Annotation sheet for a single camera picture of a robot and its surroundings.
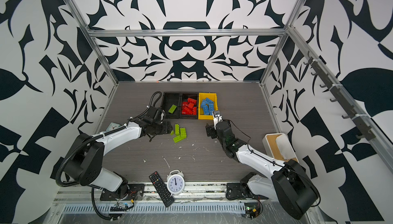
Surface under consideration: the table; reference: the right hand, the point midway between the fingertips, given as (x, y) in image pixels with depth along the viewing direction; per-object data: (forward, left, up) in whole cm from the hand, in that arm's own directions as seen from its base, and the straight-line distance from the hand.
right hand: (215, 121), depth 86 cm
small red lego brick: (+12, +12, -8) cm, 19 cm away
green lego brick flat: (-5, +22, -11) cm, 25 cm away
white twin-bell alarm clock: (-28, +20, -9) cm, 36 cm away
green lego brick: (-3, +24, -7) cm, 26 cm away
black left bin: (+22, +29, -8) cm, 37 cm away
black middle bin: (+23, +19, -6) cm, 30 cm away
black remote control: (-32, +26, -9) cm, 42 cm away
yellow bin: (+21, -1, -5) cm, 21 cm away
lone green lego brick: (+16, +26, -10) cm, 32 cm away
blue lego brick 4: (+15, +1, -9) cm, 17 cm away
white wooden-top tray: (-12, -34, -8) cm, 37 cm away
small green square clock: (+2, +61, -8) cm, 62 cm away
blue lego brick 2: (+18, +6, -9) cm, 21 cm away
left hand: (0, +26, -5) cm, 27 cm away
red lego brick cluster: (+16, +15, -7) cm, 23 cm away
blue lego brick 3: (+12, +4, -7) cm, 15 cm away
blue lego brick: (+20, +1, -9) cm, 22 cm away
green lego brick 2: (0, +22, -9) cm, 24 cm away
